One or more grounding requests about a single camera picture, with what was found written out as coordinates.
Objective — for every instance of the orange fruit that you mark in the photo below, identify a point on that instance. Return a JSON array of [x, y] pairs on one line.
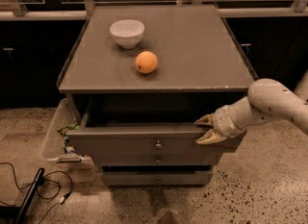
[[146, 62]]

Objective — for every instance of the clear plastic bin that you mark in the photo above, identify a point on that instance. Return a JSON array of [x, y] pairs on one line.
[[53, 149]]

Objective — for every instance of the grey bottom drawer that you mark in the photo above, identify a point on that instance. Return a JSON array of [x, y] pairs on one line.
[[193, 178]]

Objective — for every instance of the white ceramic bowl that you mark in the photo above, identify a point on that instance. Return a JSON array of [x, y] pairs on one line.
[[127, 33]]

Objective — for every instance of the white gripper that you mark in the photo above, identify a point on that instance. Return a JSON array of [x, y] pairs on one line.
[[223, 122]]

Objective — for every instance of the green snack bag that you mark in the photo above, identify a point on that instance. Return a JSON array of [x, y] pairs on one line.
[[67, 128]]

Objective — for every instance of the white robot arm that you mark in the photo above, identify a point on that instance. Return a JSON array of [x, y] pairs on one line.
[[266, 100]]

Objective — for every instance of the grey drawer cabinet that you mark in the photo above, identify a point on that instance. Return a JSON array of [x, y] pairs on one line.
[[195, 53]]

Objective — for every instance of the grey drawer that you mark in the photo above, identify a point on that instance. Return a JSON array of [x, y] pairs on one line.
[[142, 124], [193, 178], [157, 159]]

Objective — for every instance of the grey middle drawer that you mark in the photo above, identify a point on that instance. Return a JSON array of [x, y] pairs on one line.
[[157, 159]]

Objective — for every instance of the black bar on floor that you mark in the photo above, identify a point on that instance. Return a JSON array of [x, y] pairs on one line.
[[29, 197]]

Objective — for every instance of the grey top drawer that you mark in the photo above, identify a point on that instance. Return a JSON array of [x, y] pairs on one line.
[[142, 124]]

